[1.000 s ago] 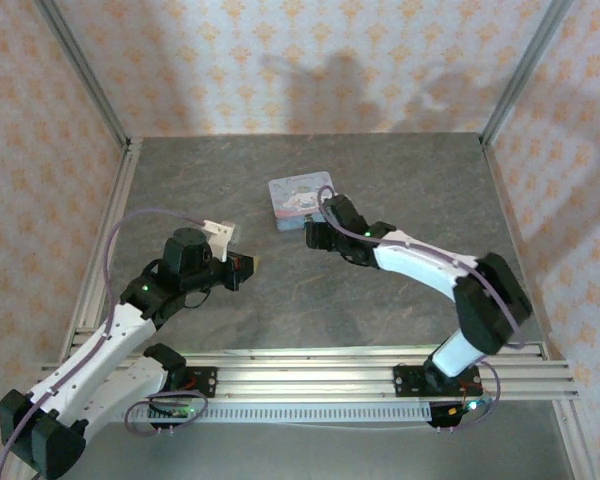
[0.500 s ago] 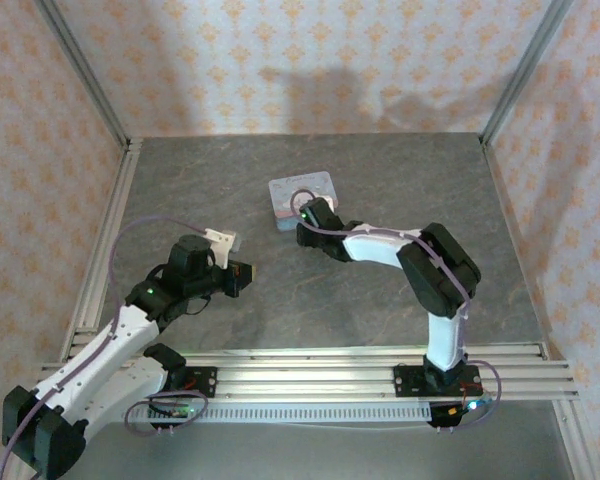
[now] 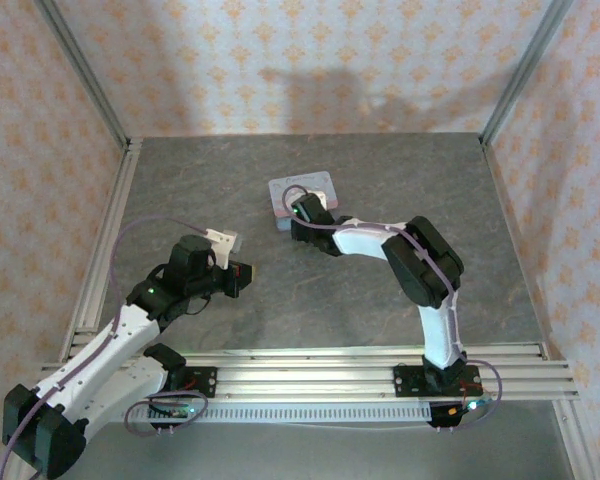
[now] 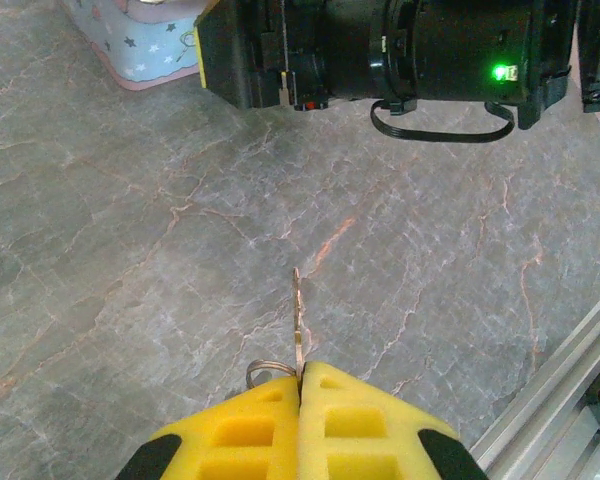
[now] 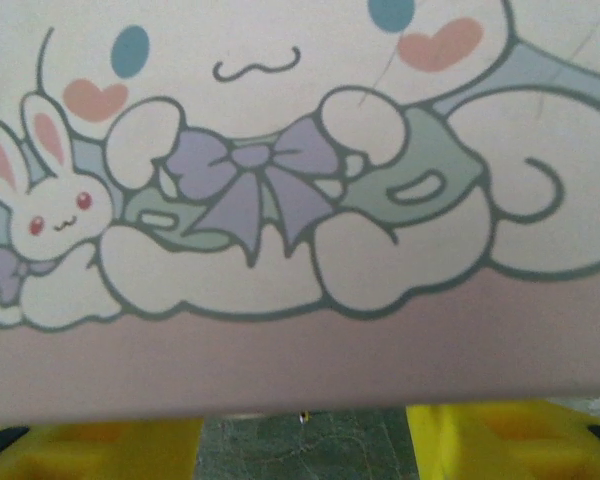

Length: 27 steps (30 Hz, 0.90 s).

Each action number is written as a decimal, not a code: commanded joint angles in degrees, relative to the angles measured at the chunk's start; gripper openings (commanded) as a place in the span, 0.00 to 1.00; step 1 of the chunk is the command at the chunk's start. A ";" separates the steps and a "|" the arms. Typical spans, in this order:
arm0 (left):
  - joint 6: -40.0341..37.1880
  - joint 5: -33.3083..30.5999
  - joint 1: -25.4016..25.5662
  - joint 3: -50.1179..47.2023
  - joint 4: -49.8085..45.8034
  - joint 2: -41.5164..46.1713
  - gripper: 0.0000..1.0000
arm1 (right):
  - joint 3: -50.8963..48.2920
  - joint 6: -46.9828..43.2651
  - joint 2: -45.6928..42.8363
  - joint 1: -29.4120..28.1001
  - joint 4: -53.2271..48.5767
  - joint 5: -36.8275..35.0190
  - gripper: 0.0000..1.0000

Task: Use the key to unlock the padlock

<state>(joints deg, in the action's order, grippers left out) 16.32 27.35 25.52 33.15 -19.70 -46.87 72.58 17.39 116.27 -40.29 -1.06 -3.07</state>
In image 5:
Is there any white paper card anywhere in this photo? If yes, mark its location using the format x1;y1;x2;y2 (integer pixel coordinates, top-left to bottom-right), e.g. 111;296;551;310
0;0;600;429

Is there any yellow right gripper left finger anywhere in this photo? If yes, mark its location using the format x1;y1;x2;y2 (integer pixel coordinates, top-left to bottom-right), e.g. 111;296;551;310
0;417;205;480

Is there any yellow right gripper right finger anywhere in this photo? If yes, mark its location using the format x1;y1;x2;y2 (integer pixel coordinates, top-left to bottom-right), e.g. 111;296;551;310
406;398;600;480

